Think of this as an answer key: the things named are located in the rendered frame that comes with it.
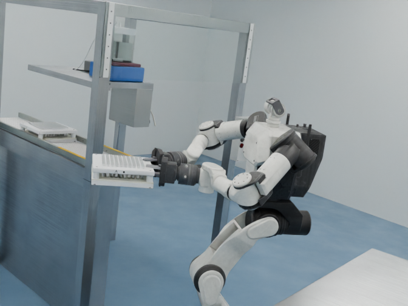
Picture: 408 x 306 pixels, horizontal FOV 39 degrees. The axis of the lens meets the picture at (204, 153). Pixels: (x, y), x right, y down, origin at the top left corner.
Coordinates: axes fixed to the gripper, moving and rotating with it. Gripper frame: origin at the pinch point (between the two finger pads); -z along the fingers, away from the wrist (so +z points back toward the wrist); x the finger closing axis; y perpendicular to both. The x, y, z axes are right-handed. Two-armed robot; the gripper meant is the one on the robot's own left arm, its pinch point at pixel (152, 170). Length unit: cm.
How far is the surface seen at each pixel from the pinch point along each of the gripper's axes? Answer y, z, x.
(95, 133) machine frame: 38.8, -29.1, -4.2
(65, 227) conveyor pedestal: 72, -43, 56
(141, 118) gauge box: 64, -9, -10
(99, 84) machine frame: 39, -30, -28
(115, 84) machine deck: 52, -24, -27
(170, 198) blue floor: 314, 20, 104
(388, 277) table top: -47, 86, 16
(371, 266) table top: -38, 83, 16
